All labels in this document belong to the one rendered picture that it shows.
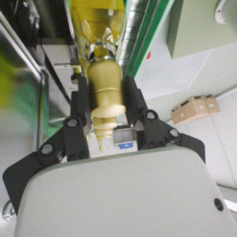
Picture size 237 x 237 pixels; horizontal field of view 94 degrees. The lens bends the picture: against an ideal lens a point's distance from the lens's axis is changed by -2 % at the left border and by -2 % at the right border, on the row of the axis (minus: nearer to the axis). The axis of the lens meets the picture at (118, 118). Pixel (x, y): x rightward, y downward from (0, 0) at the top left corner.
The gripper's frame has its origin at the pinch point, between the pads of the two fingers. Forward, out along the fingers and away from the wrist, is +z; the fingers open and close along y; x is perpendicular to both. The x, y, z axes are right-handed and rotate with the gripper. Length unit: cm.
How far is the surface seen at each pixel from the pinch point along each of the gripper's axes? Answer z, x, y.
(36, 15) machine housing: 38.3, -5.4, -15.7
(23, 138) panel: 2.0, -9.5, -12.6
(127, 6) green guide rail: 18.7, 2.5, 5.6
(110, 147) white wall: 168, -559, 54
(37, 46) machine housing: 28.0, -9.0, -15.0
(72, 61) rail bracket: 23.5, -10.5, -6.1
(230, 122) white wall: 86, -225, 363
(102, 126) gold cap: 0.4, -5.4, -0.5
